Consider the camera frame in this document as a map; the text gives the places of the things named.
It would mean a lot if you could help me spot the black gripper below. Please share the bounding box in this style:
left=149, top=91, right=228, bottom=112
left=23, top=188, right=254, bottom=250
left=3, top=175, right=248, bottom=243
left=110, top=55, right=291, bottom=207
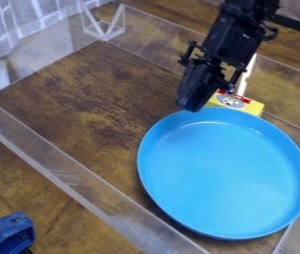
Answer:
left=177, top=3, right=278, bottom=112

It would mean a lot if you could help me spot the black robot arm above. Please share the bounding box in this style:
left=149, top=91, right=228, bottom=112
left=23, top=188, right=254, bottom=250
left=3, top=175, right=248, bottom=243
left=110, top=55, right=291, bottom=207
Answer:
left=177, top=0, right=280, bottom=112

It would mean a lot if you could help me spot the yellow brick with label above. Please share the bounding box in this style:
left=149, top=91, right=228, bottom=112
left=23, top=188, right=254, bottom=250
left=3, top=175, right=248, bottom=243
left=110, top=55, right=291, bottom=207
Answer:
left=206, top=89, right=264, bottom=117

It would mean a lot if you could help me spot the blue round tray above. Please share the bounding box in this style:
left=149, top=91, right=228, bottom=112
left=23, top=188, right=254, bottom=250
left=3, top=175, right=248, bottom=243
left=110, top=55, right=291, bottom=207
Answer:
left=137, top=107, right=300, bottom=240

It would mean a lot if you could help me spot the white patterned cloth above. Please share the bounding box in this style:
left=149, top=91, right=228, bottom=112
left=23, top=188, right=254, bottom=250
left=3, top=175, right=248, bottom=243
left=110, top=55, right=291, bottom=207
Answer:
left=0, top=0, right=111, bottom=59

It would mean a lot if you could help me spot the clear acrylic enclosure wall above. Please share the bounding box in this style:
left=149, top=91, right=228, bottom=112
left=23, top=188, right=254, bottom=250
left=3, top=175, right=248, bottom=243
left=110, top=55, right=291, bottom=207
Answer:
left=0, top=0, right=300, bottom=254

